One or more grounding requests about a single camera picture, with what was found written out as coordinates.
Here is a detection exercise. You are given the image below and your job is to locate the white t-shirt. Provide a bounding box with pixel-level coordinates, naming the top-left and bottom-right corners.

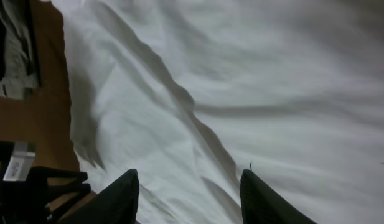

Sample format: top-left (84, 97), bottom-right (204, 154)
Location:
top-left (54, 0), bottom-right (384, 223)

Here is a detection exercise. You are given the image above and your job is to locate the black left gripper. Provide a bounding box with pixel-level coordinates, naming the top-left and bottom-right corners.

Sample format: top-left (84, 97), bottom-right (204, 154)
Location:
top-left (0, 141), bottom-right (91, 223)

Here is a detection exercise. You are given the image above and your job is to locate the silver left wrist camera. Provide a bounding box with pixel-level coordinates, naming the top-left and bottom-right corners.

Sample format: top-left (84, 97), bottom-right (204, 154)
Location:
top-left (3, 142), bottom-right (36, 182)

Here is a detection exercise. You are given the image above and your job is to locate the folded khaki garment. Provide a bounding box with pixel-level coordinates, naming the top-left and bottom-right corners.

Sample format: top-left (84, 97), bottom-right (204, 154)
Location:
top-left (0, 0), bottom-right (42, 100)

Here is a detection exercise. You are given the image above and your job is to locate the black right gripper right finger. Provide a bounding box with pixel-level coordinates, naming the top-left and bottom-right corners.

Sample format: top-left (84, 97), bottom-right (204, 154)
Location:
top-left (240, 169), bottom-right (315, 224)

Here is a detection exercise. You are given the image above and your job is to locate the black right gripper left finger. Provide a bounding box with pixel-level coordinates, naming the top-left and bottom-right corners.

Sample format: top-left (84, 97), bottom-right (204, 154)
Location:
top-left (60, 169), bottom-right (139, 224)

